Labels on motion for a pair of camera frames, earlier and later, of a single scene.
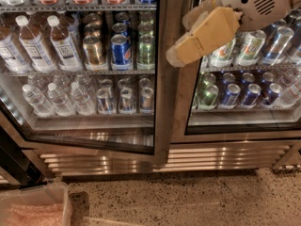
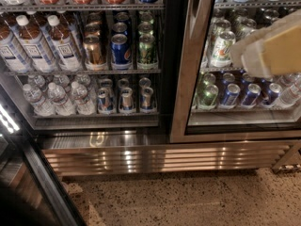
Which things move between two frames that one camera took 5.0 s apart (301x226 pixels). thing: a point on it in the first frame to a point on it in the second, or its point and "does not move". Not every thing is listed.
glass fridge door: x=247 y=89 does not move
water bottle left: x=38 y=103 does not move
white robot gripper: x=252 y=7 to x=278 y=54
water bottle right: x=82 y=101 does not move
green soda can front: x=146 y=54 does not move
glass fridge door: x=90 y=70 to x=31 y=194
